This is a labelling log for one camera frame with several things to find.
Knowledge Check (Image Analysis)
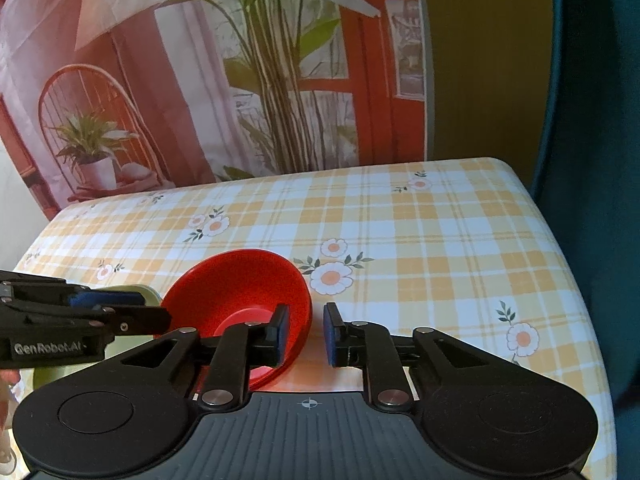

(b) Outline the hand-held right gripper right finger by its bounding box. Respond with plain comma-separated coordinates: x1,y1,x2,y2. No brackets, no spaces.
323,302,506,414

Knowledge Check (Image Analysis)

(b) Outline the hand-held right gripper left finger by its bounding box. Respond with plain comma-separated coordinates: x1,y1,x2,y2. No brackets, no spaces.
120,303,291,414

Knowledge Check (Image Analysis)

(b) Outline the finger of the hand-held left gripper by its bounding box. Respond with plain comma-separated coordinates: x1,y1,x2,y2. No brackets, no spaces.
87,304,172,337
67,284,146,309

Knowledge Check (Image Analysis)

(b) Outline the large green square plate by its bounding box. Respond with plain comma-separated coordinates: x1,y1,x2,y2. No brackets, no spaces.
30,283,164,392

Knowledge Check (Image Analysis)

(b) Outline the red bowl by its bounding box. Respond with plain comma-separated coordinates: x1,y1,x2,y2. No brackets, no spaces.
152,249,314,392

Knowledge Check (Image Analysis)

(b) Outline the yellow plaid floral tablecloth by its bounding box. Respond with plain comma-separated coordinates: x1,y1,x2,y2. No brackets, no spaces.
12,157,617,480

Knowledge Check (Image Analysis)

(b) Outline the teal curtain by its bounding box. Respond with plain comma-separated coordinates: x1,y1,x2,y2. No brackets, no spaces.
530,0,640,413

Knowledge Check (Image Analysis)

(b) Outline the wall poster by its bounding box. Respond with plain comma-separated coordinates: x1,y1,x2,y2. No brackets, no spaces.
0,0,435,222

